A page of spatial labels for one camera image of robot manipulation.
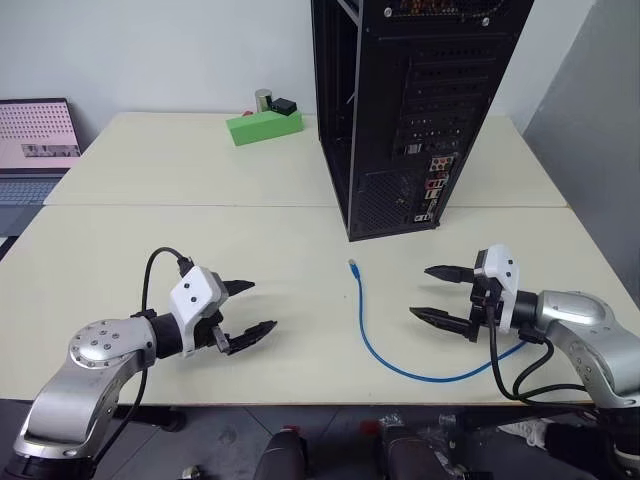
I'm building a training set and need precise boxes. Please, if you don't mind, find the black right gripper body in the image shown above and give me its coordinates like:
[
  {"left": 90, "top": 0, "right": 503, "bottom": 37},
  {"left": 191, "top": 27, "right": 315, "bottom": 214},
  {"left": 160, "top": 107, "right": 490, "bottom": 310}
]
[{"left": 467, "top": 269, "right": 504, "bottom": 344}]

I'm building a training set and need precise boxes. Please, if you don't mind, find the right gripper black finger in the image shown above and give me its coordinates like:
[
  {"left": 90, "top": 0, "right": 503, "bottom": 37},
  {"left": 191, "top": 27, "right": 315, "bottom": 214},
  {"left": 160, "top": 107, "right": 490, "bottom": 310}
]
[
  {"left": 408, "top": 305, "right": 474, "bottom": 342},
  {"left": 423, "top": 264, "right": 475, "bottom": 287}
]

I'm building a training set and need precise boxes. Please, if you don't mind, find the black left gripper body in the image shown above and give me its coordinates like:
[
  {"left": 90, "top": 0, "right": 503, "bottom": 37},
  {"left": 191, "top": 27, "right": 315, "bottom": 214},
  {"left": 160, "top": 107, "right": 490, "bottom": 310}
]
[{"left": 191, "top": 272, "right": 232, "bottom": 357}]

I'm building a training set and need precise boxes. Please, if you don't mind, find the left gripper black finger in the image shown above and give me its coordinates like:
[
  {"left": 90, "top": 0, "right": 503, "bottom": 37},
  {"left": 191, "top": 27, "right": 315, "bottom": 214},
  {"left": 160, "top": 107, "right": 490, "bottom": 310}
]
[
  {"left": 225, "top": 319, "right": 278, "bottom": 356},
  {"left": 221, "top": 279, "right": 257, "bottom": 297}
]

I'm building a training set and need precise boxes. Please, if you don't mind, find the dark rounded shape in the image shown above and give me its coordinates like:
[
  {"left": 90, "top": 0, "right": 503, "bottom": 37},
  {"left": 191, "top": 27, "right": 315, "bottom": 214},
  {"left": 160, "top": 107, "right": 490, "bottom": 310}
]
[{"left": 253, "top": 425, "right": 310, "bottom": 480}]

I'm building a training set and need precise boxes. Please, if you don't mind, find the black computer tower case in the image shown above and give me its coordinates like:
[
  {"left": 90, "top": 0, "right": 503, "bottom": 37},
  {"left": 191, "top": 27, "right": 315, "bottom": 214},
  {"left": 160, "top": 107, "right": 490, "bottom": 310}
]
[{"left": 309, "top": 0, "right": 536, "bottom": 244}]

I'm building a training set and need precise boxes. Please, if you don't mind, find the green rectangular box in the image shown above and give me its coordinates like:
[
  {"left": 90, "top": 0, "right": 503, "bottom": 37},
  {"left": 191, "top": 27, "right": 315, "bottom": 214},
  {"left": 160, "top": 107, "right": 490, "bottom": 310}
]
[{"left": 225, "top": 110, "right": 305, "bottom": 148}]

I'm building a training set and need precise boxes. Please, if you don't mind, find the open laptop with pink screen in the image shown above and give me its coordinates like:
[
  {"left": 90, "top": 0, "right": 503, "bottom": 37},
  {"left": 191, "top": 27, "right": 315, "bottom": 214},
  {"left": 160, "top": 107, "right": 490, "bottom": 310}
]
[{"left": 0, "top": 97, "right": 83, "bottom": 237}]

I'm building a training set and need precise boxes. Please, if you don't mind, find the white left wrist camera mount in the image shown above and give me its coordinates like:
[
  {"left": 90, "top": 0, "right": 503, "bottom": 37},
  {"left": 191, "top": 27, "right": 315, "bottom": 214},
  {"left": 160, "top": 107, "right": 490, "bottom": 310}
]
[{"left": 168, "top": 266, "right": 224, "bottom": 359}]

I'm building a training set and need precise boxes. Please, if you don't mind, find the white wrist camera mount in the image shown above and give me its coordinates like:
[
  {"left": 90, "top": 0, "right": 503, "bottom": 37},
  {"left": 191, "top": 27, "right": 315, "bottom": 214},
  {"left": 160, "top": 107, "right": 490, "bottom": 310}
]
[
  {"left": 168, "top": 266, "right": 224, "bottom": 359},
  {"left": 473, "top": 244, "right": 522, "bottom": 334}
]

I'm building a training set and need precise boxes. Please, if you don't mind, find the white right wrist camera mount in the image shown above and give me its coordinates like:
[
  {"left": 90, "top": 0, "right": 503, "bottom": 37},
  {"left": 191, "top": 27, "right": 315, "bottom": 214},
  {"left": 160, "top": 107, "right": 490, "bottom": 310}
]
[{"left": 473, "top": 244, "right": 522, "bottom": 334}]

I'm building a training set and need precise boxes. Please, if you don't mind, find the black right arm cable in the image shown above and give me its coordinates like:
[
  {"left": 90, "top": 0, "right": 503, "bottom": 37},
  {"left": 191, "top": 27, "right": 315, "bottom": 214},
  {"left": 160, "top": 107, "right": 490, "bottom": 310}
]
[{"left": 486, "top": 298, "right": 601, "bottom": 404}]

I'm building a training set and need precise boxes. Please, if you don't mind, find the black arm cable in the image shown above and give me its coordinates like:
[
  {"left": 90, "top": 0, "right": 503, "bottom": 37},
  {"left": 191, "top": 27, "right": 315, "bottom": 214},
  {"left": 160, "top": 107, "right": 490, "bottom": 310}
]
[
  {"left": 486, "top": 298, "right": 601, "bottom": 404},
  {"left": 97, "top": 246, "right": 194, "bottom": 451}
]

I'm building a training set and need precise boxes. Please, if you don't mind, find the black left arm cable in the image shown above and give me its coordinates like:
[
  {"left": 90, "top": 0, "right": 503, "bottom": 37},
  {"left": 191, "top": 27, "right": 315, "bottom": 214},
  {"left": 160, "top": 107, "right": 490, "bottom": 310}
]
[{"left": 97, "top": 246, "right": 194, "bottom": 451}]

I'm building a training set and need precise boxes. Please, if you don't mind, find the blue ethernet cable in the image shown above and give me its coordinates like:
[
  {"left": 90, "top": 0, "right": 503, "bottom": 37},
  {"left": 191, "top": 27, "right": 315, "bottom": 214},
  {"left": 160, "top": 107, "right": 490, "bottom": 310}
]
[{"left": 346, "top": 258, "right": 532, "bottom": 383}]

